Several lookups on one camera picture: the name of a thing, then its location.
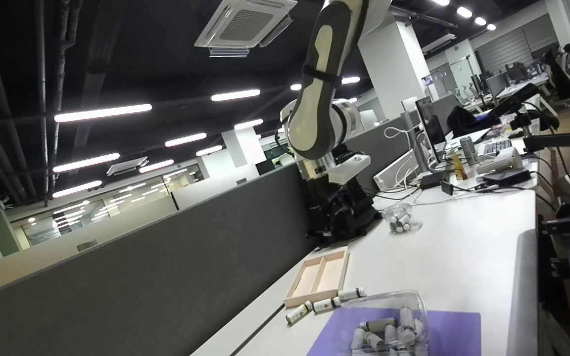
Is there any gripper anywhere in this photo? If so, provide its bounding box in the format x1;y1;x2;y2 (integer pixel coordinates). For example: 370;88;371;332
307;173;382;248

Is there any wooden tray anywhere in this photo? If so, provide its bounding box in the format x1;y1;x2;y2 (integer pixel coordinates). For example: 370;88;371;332
283;247;350;309

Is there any small white bottle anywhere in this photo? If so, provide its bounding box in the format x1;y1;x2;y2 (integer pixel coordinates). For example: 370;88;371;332
285;300;314;326
313;296;342;314
337;287;368;303

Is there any yellow bottle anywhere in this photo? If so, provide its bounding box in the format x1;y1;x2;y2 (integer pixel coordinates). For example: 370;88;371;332
452;151;468;181

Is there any heap of small white bottles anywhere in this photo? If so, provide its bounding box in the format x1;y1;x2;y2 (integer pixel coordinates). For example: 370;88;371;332
350;307;427;356
389;214;413;233

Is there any small clear plastic container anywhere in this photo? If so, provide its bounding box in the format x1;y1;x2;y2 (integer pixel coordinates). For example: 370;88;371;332
381;202;423;234

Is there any white flat box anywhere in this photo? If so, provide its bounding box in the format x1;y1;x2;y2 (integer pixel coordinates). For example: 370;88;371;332
373;148;420;193

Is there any large clear plastic container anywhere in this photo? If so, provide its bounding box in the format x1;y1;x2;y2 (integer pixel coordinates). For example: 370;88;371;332
336;290;429;356

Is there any black power adapter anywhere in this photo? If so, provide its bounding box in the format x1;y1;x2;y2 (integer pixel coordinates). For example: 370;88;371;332
419;171;447;190

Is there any monitor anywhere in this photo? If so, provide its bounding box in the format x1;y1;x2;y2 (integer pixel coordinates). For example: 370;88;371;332
415;95;453;165

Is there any silver can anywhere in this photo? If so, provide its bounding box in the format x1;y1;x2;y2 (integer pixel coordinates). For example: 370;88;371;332
460;135;479;167

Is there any purple mat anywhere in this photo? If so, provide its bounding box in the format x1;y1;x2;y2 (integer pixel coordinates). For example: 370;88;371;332
306;307;482;356

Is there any black flat box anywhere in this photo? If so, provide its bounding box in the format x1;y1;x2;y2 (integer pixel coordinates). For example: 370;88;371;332
482;169;533;188

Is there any white handheld device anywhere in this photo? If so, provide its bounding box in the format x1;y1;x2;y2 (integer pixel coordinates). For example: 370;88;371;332
475;146;524;175

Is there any keyboard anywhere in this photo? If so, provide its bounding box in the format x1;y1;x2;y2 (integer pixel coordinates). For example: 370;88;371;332
482;139;514;157

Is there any row of monitors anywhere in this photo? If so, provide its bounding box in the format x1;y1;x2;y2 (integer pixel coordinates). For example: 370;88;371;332
469;62;538;99

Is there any ceiling air conditioner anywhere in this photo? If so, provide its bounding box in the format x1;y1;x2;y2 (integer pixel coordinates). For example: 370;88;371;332
194;0;298;58
105;156;150;177

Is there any office chair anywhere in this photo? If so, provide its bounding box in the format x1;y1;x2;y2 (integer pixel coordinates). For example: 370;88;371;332
543;44;570;103

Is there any white cable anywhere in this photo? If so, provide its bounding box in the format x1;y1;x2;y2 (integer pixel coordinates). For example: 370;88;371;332
383;126;427;188

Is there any black cable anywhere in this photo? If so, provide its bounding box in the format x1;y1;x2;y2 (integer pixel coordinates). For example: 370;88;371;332
374;180;538;202

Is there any grey partition wall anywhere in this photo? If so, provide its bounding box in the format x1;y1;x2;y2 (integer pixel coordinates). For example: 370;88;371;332
0;111;427;356

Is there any camera on mount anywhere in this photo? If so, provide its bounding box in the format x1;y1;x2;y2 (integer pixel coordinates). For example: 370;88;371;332
487;83;570;152

